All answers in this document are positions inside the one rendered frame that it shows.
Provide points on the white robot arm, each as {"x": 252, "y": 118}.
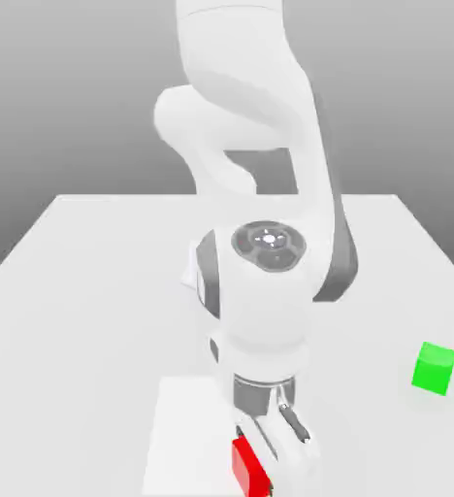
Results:
{"x": 265, "y": 303}

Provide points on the small red cube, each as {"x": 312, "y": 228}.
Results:
{"x": 246, "y": 468}

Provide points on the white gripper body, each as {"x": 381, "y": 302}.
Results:
{"x": 289, "y": 466}

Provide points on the small green cube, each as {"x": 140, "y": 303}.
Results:
{"x": 432, "y": 371}

